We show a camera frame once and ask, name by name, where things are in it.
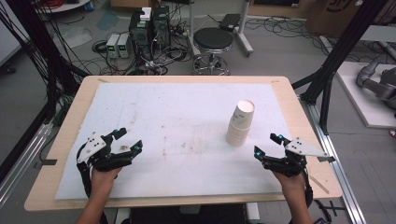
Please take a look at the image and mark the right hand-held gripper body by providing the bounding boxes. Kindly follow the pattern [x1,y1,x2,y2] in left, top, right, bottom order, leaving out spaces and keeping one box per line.
[262,137,331,179]

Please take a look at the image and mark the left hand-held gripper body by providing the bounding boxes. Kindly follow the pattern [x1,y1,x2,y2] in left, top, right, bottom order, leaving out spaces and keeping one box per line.
[76,131,134,173]

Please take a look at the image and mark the stack of floral paper cups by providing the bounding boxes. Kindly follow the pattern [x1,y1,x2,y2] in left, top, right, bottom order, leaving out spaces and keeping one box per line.
[225,99,256,147]

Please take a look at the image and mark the person's right hand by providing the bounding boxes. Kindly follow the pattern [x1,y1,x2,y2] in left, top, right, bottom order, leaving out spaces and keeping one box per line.
[273,170,307,195]

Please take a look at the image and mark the person's left hand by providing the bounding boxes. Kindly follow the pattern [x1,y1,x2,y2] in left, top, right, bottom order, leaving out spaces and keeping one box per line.
[90,166,124,200]

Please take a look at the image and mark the black clamp parts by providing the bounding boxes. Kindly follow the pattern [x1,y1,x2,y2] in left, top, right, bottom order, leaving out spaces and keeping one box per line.
[312,199,347,224]

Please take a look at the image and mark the white table mat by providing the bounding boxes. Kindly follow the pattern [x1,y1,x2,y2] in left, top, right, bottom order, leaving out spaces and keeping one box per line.
[54,81,292,201]

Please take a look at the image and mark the person's dark lap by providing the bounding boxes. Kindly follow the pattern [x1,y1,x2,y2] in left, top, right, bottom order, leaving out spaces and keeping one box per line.
[120,203,250,224]

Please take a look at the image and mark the grey power supply unit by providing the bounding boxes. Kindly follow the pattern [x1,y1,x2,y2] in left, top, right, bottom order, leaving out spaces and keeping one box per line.
[117,33,132,59]
[106,33,120,59]

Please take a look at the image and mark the white platform board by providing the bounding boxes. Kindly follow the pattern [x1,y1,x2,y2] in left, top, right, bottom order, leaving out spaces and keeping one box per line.
[335,61,396,129]

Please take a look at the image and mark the black computer tower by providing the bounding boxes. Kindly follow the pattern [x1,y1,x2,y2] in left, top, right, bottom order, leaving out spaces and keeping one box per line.
[128,10,153,62]
[151,5,172,48]

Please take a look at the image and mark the black round stool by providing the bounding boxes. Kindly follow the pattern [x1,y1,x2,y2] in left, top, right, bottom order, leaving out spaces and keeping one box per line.
[191,27,234,77]

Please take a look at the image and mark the small white box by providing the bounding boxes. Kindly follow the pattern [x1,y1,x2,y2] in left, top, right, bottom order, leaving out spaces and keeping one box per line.
[139,7,152,22]

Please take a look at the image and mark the flat black box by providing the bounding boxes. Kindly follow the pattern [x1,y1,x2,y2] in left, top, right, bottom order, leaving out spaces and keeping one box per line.
[219,13,242,33]

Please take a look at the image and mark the brown cardboard box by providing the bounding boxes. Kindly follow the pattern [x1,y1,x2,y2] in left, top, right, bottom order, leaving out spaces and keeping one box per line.
[304,0,396,39]

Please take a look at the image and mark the round white table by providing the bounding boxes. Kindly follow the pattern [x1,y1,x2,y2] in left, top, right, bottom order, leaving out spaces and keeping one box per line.
[34,0,92,14]

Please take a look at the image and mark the aluminium rail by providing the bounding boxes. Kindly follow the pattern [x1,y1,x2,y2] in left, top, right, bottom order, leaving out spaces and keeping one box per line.
[298,94,368,224]
[0,122,55,206]

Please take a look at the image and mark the bundle of floor cables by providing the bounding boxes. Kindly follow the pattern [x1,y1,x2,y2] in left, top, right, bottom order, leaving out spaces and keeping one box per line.
[246,15,328,57]

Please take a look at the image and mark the black metal frame post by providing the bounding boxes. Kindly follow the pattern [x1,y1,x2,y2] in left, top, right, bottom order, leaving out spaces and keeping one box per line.
[6,0,92,125]
[291,0,381,135]

